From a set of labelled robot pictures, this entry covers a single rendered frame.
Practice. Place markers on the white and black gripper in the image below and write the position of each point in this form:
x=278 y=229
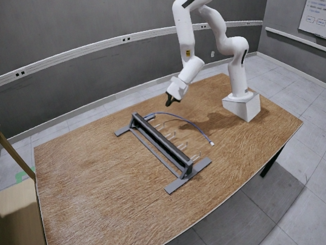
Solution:
x=175 y=91

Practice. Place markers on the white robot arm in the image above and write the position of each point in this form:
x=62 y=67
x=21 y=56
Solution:
x=237 y=46

